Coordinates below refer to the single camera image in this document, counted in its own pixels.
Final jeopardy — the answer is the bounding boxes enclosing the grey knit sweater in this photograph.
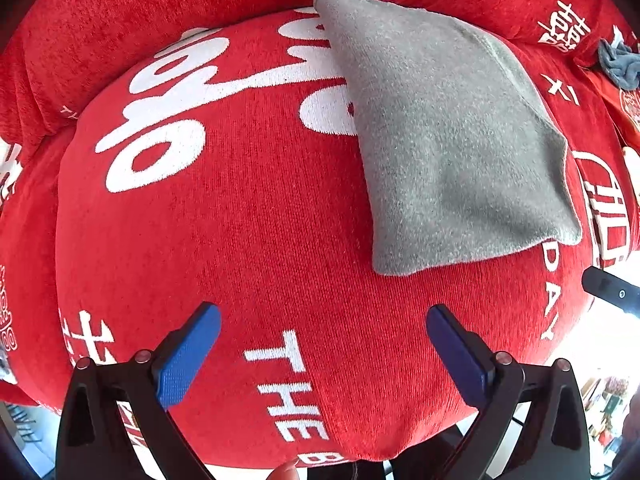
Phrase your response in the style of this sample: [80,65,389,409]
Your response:
[314,0,582,276]

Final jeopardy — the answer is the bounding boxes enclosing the person's left hand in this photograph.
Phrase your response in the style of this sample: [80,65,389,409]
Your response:
[267,460,299,480]

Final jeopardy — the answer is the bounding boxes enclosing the person's black trousers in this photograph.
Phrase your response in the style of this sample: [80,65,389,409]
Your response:
[307,425,463,480]

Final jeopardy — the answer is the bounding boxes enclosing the red embroidered cushion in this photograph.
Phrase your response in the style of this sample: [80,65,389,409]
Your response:
[570,67,639,176]

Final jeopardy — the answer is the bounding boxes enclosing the grey-blue crumpled cloth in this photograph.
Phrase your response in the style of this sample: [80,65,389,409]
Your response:
[598,39,640,91]

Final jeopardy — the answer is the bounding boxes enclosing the red wedding sofa cover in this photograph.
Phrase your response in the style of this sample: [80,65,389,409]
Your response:
[1,0,639,469]

